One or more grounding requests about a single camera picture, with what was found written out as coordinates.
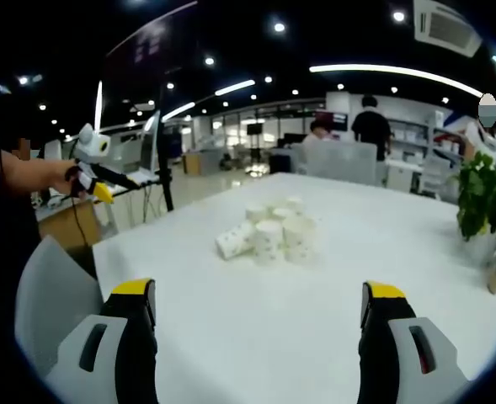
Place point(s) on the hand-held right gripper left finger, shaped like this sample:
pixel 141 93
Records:
pixel 104 357

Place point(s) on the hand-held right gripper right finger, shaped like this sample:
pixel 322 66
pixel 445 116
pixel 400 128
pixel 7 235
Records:
pixel 399 362

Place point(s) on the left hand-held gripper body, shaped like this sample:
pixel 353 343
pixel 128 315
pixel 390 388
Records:
pixel 91 145

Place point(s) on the cluster of white paper cups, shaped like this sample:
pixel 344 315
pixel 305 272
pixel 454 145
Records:
pixel 268 240

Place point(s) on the person's left hand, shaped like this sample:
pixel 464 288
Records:
pixel 64 179

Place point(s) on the cardboard box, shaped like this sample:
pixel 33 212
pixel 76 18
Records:
pixel 68 227

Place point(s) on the black stand pole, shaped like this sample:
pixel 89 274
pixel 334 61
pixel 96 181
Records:
pixel 166 168

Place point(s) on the grey chair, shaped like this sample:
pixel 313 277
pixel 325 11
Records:
pixel 54 294

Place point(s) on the person's dark shirt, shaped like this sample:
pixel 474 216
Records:
pixel 7 235

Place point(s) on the white table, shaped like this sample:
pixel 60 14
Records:
pixel 273 328

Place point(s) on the green potted plant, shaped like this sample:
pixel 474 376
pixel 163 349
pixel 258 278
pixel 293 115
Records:
pixel 483 198

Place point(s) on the white storage shelf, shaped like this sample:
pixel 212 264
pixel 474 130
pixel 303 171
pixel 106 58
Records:
pixel 412 136

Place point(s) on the long ceiling light strip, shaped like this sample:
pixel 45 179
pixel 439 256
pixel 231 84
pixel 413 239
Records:
pixel 399 70

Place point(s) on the ceiling air conditioner unit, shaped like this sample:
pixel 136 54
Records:
pixel 445 27

